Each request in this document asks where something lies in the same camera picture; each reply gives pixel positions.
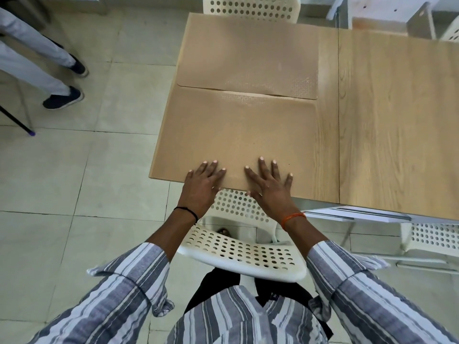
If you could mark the person's left little finger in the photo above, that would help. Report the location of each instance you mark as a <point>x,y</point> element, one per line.
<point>191,176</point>

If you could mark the tan textured mat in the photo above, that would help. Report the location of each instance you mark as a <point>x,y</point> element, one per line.
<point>247,55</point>
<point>236,136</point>

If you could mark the black wrist thread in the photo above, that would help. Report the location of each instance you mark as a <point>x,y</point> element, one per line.
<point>188,211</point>

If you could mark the orange wrist thread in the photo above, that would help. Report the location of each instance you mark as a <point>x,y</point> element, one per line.
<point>293,217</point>

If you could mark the dark blue shoe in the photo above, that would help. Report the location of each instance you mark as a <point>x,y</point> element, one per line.
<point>63,98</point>
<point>79,66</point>

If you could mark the black trousers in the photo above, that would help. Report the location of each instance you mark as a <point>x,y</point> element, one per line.
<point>222,283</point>

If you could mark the person's right middle finger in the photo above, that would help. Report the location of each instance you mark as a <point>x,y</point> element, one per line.
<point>263,168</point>

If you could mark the black stick with purple tip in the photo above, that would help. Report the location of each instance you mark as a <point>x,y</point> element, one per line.
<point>18,121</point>

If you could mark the person's left hand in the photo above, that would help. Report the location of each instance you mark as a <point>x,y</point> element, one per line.
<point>200,189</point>

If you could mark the white shelf unit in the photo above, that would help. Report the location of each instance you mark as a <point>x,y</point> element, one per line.
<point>387,12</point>

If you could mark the white perforated chair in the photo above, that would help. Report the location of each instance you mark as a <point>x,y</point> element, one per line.
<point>430,240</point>
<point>451,33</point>
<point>251,8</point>
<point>236,248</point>

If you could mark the person's right little finger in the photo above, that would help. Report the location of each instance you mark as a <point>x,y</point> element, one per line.
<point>289,181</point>

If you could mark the person's right hand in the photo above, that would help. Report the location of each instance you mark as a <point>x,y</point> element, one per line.
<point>274,197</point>

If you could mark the person's right forearm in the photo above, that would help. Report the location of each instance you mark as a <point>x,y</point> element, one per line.
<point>304,236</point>

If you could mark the person's left thumb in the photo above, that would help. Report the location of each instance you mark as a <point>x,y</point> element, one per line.
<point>217,191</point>

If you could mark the grey striped shirt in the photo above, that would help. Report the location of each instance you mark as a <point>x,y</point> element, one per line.
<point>233,318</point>

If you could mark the person's left middle finger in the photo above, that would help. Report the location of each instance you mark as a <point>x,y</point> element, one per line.
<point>213,169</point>

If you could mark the person's left forearm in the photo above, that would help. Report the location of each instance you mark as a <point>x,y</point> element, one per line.
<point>171,231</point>

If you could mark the person's right thumb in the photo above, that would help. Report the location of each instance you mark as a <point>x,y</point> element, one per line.
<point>251,193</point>

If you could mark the white metal table frame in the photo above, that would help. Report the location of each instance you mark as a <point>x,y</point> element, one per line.
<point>358,213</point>

